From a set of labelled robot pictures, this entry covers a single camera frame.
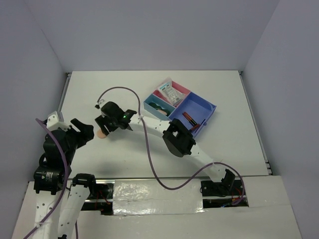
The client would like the cotton pad pack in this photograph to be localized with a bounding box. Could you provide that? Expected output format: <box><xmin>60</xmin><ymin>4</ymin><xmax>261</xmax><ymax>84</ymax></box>
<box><xmin>157</xmin><ymin>77</ymin><xmax>190</xmax><ymax>107</ymax></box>

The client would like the dark red lip gloss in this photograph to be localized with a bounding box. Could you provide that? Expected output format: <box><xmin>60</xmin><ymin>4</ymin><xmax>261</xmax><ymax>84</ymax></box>
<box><xmin>184</xmin><ymin>112</ymin><xmax>198</xmax><ymax>125</ymax></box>

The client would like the long red lip gloss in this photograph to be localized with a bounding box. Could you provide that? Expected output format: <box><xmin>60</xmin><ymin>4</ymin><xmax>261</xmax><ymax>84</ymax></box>
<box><xmin>189</xmin><ymin>124</ymin><xmax>200</xmax><ymax>132</ymax></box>

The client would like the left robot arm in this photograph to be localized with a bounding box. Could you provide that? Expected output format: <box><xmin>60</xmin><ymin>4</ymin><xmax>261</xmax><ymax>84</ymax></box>
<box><xmin>28</xmin><ymin>115</ymin><xmax>98</xmax><ymax>239</ymax></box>

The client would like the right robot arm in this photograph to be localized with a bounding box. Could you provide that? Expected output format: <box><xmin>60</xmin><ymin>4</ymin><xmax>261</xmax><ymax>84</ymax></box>
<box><xmin>95</xmin><ymin>100</ymin><xmax>219</xmax><ymax>191</ymax></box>

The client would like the three-compartment organizer box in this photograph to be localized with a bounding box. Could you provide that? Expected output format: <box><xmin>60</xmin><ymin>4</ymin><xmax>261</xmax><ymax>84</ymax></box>
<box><xmin>144</xmin><ymin>88</ymin><xmax>216</xmax><ymax>137</ymax></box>

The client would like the silver foil tape panel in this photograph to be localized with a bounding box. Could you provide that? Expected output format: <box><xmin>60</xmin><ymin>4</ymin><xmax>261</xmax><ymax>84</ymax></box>
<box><xmin>113</xmin><ymin>179</ymin><xmax>204</xmax><ymax>216</ymax></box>

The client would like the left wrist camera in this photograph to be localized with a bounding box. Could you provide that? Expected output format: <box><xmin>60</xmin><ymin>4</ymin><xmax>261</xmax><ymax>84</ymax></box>
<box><xmin>46</xmin><ymin>111</ymin><xmax>70</xmax><ymax>131</ymax></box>

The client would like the metal mounting rail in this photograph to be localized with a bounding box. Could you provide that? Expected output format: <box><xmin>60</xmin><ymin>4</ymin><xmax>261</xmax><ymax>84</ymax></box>
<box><xmin>82</xmin><ymin>179</ymin><xmax>248</xmax><ymax>216</ymax></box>

